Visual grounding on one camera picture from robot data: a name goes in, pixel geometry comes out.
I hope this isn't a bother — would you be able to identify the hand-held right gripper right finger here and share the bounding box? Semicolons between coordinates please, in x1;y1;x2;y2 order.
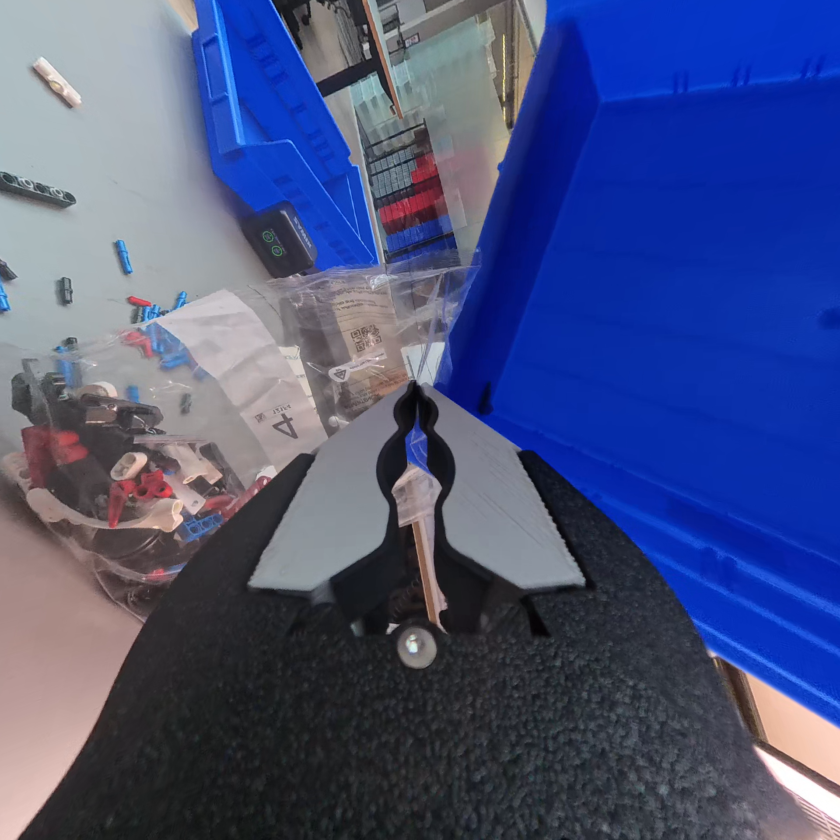
420;384;587;593

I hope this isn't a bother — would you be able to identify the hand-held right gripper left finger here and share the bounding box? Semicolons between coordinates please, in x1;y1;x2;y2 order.
248;381;418;597

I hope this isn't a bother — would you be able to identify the clear bag with printed label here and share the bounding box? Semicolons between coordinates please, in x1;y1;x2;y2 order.
268;259;483;631

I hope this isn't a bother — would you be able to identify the large blue plastic bin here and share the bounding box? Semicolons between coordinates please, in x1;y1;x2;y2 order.
433;0;840;729

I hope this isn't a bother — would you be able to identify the white paper sheet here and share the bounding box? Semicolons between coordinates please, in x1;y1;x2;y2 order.
154;289;329;475

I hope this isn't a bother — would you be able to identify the clear bag of toy pieces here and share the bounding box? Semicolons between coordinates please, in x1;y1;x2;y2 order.
0;325;290;621

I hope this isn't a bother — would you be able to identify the pile of toy building pieces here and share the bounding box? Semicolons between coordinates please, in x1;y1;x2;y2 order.
3;328;277;592

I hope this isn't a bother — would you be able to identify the black device with green lights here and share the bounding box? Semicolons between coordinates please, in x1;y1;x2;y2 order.
239;202;320;278

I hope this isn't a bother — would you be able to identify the shelf of storage boxes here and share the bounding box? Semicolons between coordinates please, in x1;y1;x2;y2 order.
357;121;462;265

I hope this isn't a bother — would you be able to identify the shallow blue plastic bin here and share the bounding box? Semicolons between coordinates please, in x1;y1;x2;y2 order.
192;0;382;271

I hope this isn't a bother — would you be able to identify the black toy beam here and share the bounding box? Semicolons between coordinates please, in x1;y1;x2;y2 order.
0;172;77;210

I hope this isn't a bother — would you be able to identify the white toy beam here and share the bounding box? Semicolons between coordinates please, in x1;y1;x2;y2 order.
31;56;84;110

